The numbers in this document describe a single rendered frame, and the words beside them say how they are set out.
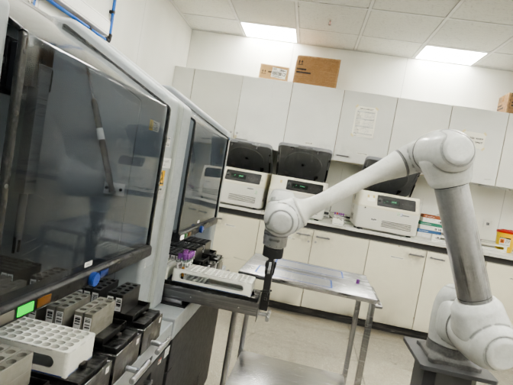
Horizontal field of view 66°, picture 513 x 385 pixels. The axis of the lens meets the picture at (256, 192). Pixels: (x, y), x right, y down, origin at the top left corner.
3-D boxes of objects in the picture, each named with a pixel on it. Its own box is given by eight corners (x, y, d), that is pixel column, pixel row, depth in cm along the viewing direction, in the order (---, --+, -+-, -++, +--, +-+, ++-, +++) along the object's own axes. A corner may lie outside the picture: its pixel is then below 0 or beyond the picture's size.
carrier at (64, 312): (81, 315, 103) (84, 292, 102) (88, 317, 102) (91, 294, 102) (52, 332, 91) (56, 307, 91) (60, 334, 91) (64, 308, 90)
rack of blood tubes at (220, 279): (170, 283, 146) (172, 266, 146) (179, 276, 156) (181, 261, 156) (249, 300, 142) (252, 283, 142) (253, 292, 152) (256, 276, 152)
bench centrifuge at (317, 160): (264, 211, 376) (276, 139, 373) (269, 207, 438) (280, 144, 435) (323, 222, 370) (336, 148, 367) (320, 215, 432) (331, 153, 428)
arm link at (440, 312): (461, 337, 156) (472, 283, 155) (486, 358, 138) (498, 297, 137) (420, 329, 157) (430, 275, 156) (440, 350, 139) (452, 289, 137)
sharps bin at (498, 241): (497, 250, 379) (501, 228, 378) (488, 247, 396) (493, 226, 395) (517, 254, 377) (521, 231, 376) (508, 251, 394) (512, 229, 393)
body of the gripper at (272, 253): (265, 242, 150) (260, 266, 151) (262, 246, 142) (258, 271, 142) (284, 246, 149) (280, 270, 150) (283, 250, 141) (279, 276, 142)
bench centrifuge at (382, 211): (354, 228, 367) (368, 153, 363) (347, 221, 428) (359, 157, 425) (416, 239, 360) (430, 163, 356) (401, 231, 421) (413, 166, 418)
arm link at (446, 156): (496, 345, 138) (539, 377, 116) (450, 354, 138) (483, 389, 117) (450, 127, 135) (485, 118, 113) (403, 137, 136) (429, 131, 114)
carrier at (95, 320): (104, 321, 102) (108, 298, 101) (112, 322, 102) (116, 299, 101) (79, 339, 90) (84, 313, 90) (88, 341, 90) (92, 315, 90)
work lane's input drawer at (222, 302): (75, 283, 149) (79, 260, 148) (95, 275, 162) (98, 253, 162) (267, 325, 140) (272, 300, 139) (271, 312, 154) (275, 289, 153)
